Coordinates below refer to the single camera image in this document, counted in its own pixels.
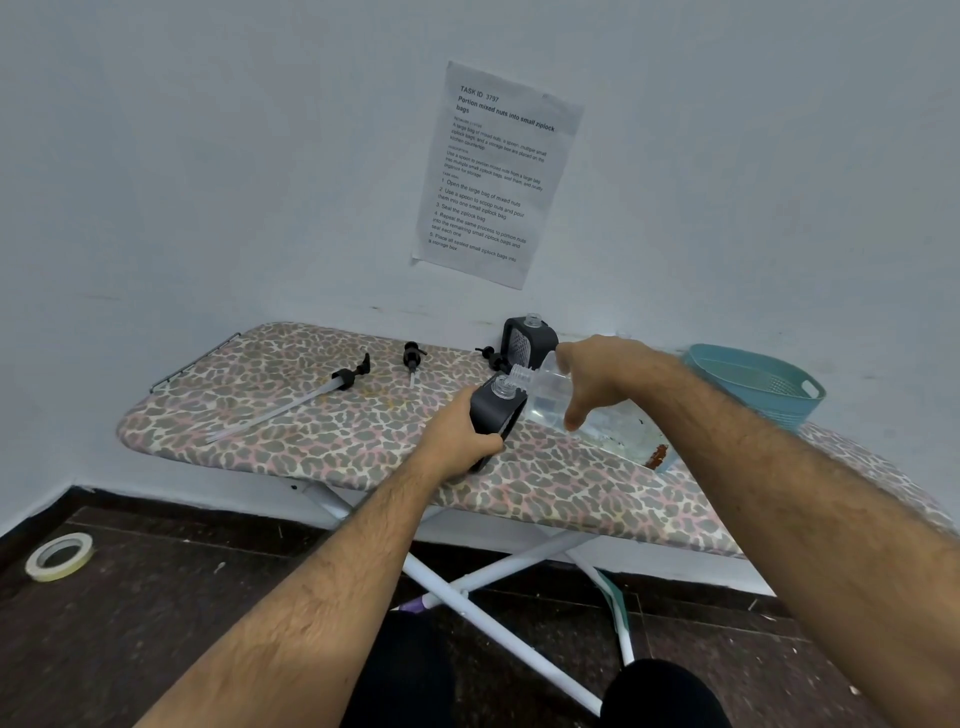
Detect person's right hand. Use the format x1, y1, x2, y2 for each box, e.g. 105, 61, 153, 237
554, 335, 688, 435

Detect person's left hand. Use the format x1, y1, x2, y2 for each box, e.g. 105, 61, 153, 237
408, 386, 505, 485

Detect black square dispenser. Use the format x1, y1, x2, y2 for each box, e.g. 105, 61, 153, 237
500, 313, 559, 370
469, 373, 529, 474

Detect transparent bottle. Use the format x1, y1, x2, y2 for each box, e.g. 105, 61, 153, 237
509, 350, 680, 474

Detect black pump with long tube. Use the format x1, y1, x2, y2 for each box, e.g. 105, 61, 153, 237
203, 353, 373, 445

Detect person's right forearm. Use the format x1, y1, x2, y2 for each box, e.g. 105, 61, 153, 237
644, 367, 960, 728

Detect person's left forearm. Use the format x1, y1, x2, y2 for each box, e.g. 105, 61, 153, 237
134, 461, 444, 728

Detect person's left leg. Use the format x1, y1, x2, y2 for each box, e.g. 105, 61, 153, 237
341, 611, 459, 728

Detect person's leg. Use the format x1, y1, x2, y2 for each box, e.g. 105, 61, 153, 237
341, 611, 459, 728
599, 659, 733, 728

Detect person's right leg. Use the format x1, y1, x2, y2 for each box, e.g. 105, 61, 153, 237
599, 659, 733, 728

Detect teal plastic basket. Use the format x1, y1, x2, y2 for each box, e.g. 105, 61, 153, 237
680, 343, 828, 433

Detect leopard print ironing board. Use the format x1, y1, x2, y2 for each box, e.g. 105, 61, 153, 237
116, 322, 958, 560

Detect white ironing board legs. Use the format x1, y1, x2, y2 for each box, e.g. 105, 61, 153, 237
288, 479, 639, 718

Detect printed paper sheet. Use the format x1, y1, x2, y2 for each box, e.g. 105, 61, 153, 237
410, 59, 586, 292

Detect white tape roll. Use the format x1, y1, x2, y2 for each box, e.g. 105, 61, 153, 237
24, 532, 95, 584

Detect metal wire iron rest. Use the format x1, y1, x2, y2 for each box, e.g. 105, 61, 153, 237
148, 332, 243, 395

